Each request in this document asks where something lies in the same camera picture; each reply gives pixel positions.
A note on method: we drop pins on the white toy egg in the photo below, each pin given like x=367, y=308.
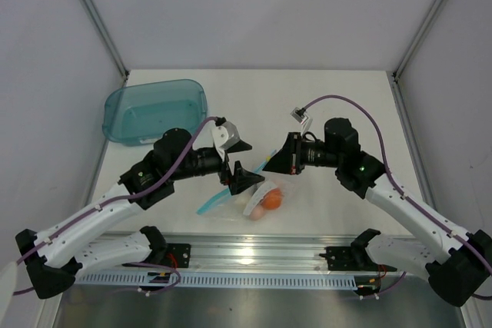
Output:
x=242, y=200

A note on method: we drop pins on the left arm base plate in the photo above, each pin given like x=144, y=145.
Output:
x=176, y=256

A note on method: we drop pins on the slotted cable duct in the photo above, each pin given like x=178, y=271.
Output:
x=141, y=278

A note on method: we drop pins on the teal plastic tub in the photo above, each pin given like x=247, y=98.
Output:
x=141, y=114

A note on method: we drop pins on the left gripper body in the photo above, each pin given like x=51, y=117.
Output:
x=205, y=163

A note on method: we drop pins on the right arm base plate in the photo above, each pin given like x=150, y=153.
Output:
x=351, y=259

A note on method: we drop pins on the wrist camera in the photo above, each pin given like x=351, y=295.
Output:
x=225, y=137
x=302, y=117

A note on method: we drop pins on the left frame post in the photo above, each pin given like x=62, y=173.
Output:
x=104, y=35

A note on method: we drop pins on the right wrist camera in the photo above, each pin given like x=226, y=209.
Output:
x=302, y=117

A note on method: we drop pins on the right frame post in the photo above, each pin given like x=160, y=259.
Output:
x=427, y=22

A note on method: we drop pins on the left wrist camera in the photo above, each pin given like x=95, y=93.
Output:
x=225, y=137

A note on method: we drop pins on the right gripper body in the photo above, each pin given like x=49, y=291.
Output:
x=311, y=154

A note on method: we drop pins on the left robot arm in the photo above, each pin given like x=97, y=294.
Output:
x=58, y=256

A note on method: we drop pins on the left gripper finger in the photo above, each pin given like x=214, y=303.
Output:
x=241, y=180
x=240, y=146

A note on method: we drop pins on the frame post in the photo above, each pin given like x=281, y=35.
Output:
x=104, y=35
x=427, y=22

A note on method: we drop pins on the clear zip top bag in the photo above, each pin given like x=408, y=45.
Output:
x=221, y=206

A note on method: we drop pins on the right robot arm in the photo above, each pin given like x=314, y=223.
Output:
x=454, y=261

